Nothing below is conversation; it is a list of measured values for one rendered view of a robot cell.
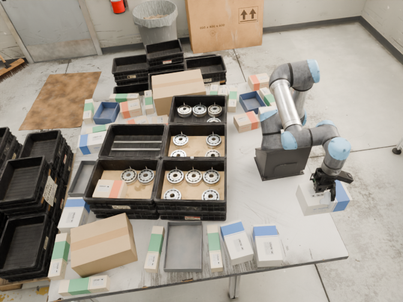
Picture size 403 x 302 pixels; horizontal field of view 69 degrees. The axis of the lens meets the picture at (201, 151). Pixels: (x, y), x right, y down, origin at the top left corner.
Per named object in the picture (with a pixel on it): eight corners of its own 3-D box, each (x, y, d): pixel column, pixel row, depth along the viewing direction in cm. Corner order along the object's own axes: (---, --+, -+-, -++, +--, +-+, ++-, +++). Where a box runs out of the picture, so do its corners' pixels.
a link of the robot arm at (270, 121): (260, 132, 189) (257, 111, 188) (281, 129, 188) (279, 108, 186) (262, 133, 177) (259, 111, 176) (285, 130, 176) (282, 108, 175)
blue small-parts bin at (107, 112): (104, 108, 249) (101, 101, 244) (120, 108, 247) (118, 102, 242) (95, 124, 237) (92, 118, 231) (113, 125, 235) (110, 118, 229)
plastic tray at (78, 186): (83, 164, 210) (81, 160, 206) (110, 165, 208) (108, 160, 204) (70, 197, 192) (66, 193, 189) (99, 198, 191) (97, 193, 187)
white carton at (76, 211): (73, 205, 188) (68, 197, 182) (92, 204, 188) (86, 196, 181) (63, 234, 175) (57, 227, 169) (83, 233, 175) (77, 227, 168)
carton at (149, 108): (154, 113, 241) (153, 108, 236) (147, 114, 240) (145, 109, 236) (152, 95, 256) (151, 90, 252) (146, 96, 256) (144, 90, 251)
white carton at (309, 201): (335, 188, 144) (340, 177, 137) (346, 210, 136) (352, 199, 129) (295, 194, 143) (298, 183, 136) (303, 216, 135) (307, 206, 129)
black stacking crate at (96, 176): (163, 170, 188) (160, 159, 179) (156, 211, 169) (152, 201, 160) (103, 169, 192) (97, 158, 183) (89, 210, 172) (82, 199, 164)
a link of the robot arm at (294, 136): (262, 62, 143) (285, 139, 114) (285, 58, 142) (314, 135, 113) (262, 80, 152) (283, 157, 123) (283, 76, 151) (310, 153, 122)
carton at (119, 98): (111, 103, 252) (109, 98, 248) (113, 99, 256) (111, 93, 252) (138, 103, 250) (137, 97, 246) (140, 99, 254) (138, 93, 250)
